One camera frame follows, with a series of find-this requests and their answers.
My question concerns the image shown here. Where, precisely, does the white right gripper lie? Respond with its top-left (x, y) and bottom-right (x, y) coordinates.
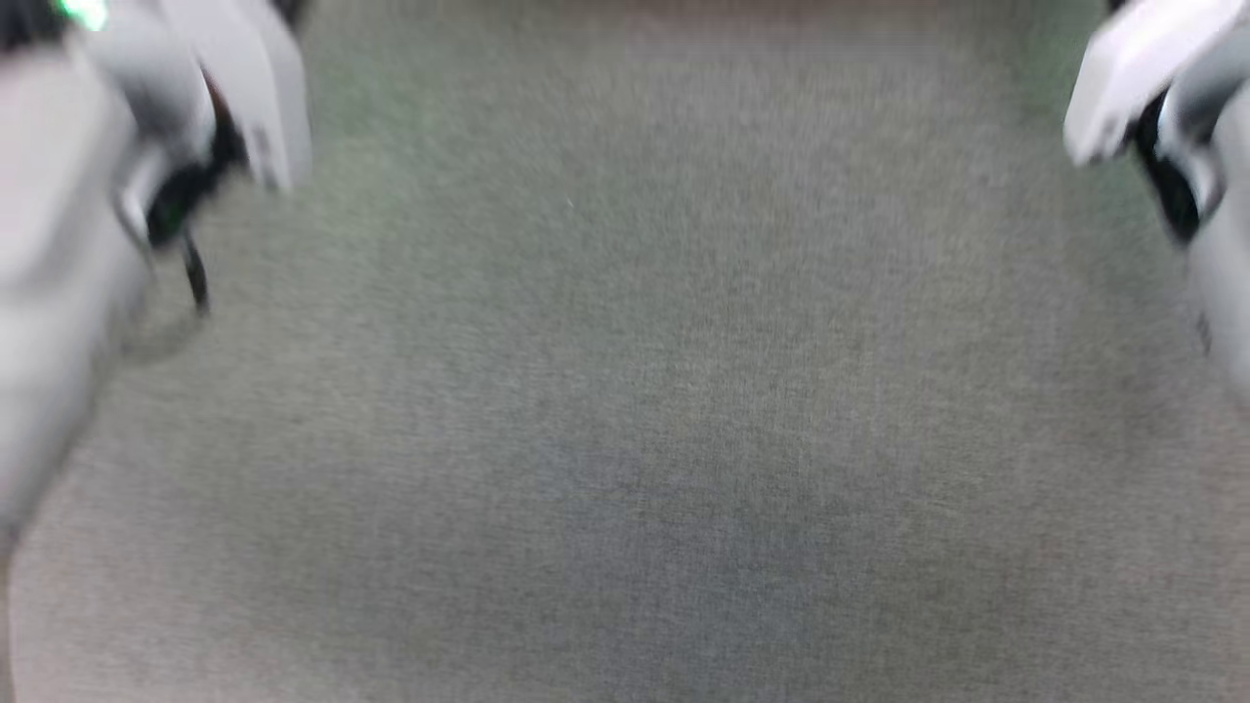
top-left (1062, 0), bottom-right (1250, 167)

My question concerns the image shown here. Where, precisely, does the grey fabric sofa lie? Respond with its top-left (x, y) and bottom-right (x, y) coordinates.
top-left (0, 0), bottom-right (1250, 703)

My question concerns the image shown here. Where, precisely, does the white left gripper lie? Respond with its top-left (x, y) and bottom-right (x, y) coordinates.
top-left (161, 0), bottom-right (313, 192)

